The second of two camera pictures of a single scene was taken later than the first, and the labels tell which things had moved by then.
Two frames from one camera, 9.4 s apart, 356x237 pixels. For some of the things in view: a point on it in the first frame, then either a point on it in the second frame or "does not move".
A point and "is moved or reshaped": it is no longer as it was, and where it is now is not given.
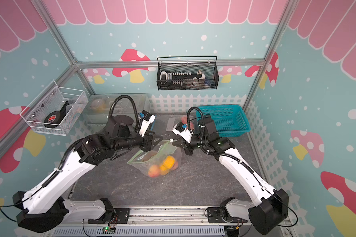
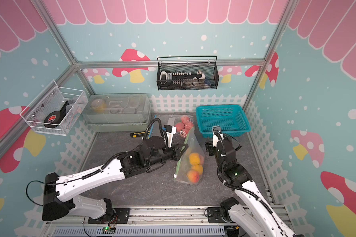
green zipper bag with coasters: [158, 161] is moved or reshaped
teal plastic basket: [228, 120] does not move
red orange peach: [154, 171] → [193, 176]
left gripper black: [148, 139] → [177, 153]
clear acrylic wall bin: [56, 110] does not move
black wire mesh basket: [183, 73] does not move
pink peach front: [149, 154] is moved or reshaped
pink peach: [184, 119] does not move
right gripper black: [188, 151] → [210, 147]
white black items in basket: [186, 79] does not move
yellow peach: [168, 162] → [194, 158]
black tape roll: [55, 117] does not move
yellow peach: [164, 169] → [198, 167]
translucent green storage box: [98, 106] does not move
